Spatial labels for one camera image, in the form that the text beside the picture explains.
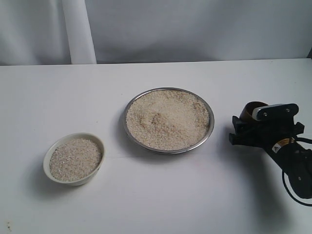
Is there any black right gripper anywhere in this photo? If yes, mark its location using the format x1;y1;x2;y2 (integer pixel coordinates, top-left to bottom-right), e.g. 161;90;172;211
229;103;305;154

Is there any brown wooden cup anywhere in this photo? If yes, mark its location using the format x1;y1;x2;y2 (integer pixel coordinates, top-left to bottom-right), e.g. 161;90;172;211
239;101;267;122

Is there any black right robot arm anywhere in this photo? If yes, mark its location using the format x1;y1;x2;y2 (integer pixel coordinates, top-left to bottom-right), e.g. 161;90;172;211
229;101;312;203

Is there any rice on steel plate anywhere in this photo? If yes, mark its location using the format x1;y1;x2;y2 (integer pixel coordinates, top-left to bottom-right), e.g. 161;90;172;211
126;89;210;151

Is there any rice in white bowl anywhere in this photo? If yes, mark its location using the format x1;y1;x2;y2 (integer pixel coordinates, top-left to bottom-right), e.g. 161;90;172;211
49;138;102;181

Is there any white ceramic bowl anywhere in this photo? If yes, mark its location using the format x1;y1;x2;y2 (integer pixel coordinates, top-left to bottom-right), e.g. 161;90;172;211
43;133;105;186

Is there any round steel plate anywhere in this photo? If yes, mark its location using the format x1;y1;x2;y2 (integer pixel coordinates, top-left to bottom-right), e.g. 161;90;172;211
123;87;215;155

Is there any white backdrop curtain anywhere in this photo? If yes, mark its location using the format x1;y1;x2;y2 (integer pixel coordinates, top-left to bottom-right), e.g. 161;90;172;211
0;0;312;65

